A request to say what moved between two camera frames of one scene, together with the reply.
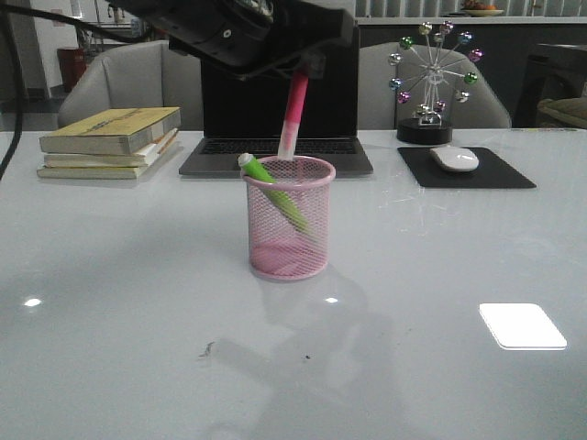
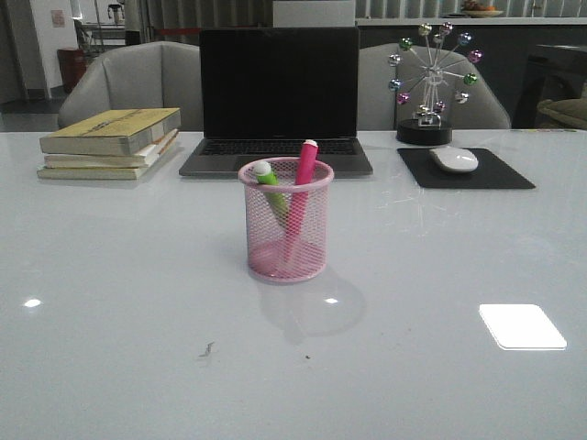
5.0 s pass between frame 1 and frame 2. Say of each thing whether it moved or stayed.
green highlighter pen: moved
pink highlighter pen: moved
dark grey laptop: stayed
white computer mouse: stayed
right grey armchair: stayed
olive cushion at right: stayed
